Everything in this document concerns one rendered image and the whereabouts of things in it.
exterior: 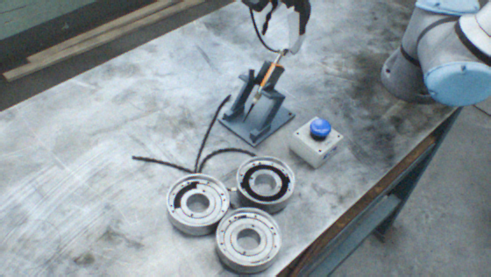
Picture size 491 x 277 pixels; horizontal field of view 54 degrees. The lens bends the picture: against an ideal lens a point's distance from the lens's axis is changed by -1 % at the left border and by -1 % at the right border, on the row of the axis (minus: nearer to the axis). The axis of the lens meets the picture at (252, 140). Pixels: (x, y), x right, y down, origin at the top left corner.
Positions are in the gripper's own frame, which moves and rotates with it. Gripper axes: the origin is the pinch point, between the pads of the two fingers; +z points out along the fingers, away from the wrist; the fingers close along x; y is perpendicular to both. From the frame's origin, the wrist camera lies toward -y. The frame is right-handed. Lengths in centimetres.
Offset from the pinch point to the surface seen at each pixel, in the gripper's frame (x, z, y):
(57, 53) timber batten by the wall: 134, 96, 18
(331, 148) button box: -16.7, 15.3, 0.1
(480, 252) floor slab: -55, 99, 72
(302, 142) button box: -12.1, 14.7, -3.5
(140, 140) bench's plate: 11.0, 18.7, -23.5
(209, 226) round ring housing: -13.2, 15.4, -28.3
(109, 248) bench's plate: -3.7, 18.8, -41.4
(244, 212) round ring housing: -15.1, 15.7, -22.1
